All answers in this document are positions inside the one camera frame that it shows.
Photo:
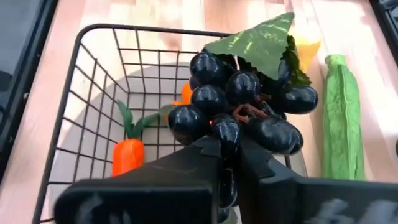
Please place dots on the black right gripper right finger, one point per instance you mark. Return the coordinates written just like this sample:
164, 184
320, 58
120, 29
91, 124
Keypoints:
280, 199

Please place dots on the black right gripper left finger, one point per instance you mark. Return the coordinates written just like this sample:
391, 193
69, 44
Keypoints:
140, 199

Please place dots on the orange carrot with green leaves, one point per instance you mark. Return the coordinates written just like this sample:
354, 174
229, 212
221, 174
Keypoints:
127, 155

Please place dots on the green toy corn husk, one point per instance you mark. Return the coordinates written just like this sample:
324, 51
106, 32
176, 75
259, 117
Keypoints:
342, 124

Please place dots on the black grape bunch with leaf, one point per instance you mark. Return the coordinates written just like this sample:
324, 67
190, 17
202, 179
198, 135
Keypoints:
211, 99

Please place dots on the yellow bell pepper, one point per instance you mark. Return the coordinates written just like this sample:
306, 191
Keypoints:
306, 53

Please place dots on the round grey placemat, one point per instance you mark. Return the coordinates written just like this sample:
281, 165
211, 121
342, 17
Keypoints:
136, 84

